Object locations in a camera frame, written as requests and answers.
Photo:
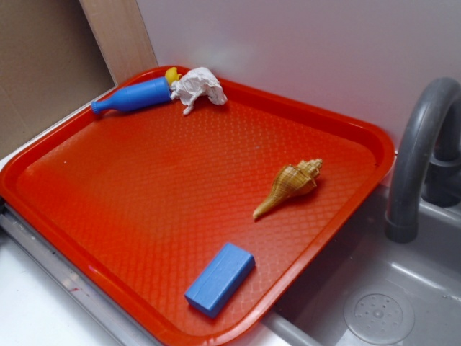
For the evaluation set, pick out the blue plastic bottle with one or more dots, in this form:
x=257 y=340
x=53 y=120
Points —
x=148 y=93

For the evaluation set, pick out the red plastic tray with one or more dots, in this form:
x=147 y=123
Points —
x=142 y=202

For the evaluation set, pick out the tan conch seashell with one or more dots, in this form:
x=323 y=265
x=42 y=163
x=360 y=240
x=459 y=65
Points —
x=291 y=181

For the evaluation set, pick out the crumpled white paper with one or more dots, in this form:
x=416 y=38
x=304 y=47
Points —
x=196 y=83

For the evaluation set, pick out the yellow toy piece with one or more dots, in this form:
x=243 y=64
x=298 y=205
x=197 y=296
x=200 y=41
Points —
x=171 y=75

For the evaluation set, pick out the blue rectangular block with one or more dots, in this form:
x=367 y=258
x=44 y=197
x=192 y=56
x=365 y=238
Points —
x=222 y=277

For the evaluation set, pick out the grey toy sink basin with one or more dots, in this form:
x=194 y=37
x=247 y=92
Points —
x=364 y=289

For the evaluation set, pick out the light wooden board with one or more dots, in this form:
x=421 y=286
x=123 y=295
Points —
x=122 y=37

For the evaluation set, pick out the grey plastic faucet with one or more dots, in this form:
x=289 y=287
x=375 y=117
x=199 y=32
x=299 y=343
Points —
x=428 y=161

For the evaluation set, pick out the brown cardboard panel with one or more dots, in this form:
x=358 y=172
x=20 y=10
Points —
x=50 y=66

